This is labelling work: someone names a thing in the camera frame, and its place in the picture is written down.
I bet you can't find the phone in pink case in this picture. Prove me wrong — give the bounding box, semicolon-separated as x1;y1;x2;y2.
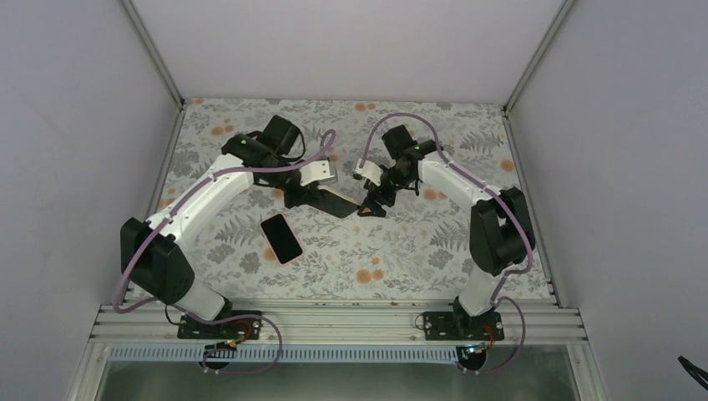
260;214;304;265

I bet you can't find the purple cable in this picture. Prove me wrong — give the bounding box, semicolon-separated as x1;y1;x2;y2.
112;129;337;375
362;113;535;375

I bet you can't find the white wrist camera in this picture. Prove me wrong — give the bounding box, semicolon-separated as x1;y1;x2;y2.
299;160;338;186
353;158;385;186

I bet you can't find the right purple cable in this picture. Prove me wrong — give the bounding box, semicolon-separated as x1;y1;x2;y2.
362;113;535;375

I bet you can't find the black phone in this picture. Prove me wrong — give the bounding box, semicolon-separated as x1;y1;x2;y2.
307;186;360;219

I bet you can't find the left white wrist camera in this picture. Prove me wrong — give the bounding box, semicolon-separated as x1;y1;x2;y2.
299;160;338;186

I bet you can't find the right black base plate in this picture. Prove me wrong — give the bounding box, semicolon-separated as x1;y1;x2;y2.
422;310;505;341

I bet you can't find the black object at corner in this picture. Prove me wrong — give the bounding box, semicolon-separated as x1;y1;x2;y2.
677;355;708;390

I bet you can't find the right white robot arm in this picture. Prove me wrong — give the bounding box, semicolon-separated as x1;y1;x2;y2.
353;125;535;340

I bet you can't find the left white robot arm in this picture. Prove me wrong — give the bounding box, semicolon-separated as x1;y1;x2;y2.
112;115;336;338

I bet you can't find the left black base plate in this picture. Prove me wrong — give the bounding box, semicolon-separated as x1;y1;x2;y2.
177;310;262;341

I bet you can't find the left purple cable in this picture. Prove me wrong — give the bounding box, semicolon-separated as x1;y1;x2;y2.
112;129;337;375

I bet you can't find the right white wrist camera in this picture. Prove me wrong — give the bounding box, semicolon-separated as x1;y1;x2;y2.
353;158;385;186

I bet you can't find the aluminium rail frame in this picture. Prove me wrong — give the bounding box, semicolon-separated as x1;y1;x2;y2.
68;299;606;400

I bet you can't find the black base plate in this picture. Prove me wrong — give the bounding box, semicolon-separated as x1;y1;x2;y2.
422;310;505;341
177;310;262;341

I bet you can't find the floral patterned mat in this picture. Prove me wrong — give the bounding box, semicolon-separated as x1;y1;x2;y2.
159;98;518;300

